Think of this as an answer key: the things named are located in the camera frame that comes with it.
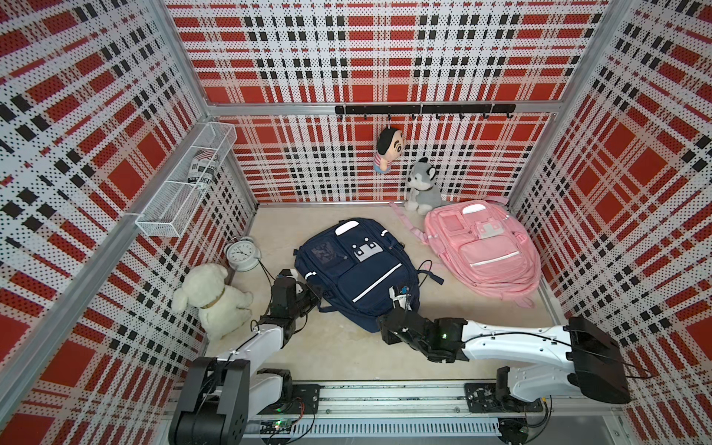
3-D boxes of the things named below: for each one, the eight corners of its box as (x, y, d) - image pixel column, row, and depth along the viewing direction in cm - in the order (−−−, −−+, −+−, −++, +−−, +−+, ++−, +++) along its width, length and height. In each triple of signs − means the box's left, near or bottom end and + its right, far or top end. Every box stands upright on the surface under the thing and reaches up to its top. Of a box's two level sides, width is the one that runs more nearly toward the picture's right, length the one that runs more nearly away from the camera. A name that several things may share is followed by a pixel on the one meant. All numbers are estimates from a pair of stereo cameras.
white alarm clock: (238, 277, 99) (234, 272, 96) (225, 251, 106) (221, 246, 103) (266, 262, 103) (263, 256, 100) (252, 238, 110) (249, 233, 107)
